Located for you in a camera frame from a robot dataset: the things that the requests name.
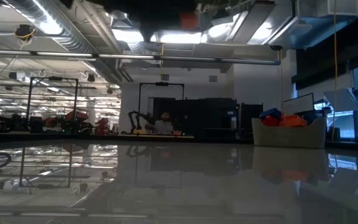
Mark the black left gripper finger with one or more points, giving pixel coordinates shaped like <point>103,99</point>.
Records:
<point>148,32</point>

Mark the large blue building block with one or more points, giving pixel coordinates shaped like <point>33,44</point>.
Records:
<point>309,117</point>
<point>270,113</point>

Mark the large red building block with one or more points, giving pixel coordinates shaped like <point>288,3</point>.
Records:
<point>270,121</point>

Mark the background black robot arm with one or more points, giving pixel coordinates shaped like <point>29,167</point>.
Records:
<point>135,116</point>

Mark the bright ceiling light panel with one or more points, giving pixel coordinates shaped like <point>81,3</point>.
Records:
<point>172,37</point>

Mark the long grey ceiling pipe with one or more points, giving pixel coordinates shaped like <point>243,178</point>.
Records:
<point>104,56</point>

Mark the black ceiling spotlight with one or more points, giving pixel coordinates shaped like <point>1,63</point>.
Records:
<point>91,78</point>
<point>110,90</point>
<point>12,75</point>

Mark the red background machine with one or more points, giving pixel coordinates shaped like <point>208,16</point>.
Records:
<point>103,124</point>
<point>76,116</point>

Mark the black monitor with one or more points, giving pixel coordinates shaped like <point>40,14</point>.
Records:
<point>252,119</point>

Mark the silver ceiling air unit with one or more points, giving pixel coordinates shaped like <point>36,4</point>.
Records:
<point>306,28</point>

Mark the white board on stand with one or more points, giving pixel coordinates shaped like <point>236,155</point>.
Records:
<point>298,104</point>

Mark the white plastic bin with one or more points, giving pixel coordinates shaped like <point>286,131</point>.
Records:
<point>287,137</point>

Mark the white angled shade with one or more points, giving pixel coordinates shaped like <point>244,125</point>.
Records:
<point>340,99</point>

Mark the silver round ceiling duct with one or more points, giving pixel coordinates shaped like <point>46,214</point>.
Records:
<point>118,15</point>
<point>70,40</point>

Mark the grey wall box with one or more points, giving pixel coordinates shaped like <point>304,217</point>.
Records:
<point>164,77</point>

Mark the black frame stand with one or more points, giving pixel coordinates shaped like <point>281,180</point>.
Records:
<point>29,99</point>
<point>140,93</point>

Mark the grey wall vent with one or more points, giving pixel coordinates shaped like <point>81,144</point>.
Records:
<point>213,78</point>

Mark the black aluminium table frame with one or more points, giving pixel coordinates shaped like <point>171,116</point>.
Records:
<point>182,140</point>

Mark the black ceiling camera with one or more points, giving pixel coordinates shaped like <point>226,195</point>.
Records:
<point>276,47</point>

